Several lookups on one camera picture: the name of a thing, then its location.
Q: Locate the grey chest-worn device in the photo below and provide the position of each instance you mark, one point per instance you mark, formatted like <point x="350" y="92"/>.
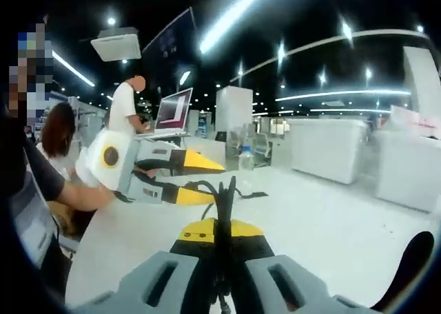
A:
<point x="32" y="224"/>

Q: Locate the slanted white pillar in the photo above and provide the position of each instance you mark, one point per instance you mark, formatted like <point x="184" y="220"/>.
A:
<point x="418" y="80"/>

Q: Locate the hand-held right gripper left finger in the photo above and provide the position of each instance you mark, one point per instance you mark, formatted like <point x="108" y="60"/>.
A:
<point x="155" y="286"/>

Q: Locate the pile of white printed bags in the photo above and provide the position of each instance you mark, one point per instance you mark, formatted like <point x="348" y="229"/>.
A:
<point x="413" y="117"/>

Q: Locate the dark hanging ceiling sign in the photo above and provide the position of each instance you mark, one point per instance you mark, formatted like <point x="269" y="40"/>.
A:
<point x="169" y="35"/>

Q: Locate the white square column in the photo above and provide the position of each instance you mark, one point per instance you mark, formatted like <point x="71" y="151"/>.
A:
<point x="234" y="111"/>

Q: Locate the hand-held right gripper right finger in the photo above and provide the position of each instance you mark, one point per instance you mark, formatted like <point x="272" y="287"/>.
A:
<point x="293" y="286"/>

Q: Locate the white desktop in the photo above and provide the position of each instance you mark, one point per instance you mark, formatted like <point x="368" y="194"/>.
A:
<point x="310" y="224"/>

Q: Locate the clear water bottle blue cap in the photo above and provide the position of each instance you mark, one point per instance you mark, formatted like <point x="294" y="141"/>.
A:
<point x="246" y="159"/>

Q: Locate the person's dark shirt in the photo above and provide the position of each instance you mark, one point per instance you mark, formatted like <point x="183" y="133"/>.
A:
<point x="24" y="162"/>

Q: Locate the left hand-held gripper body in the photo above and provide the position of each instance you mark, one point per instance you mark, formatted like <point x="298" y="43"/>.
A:
<point x="100" y="169"/>

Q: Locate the white ceiling air conditioner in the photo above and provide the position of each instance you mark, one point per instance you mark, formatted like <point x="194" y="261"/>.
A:
<point x="117" y="45"/>

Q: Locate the open silver laptop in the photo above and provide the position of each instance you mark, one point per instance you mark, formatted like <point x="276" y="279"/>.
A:
<point x="172" y="111"/>

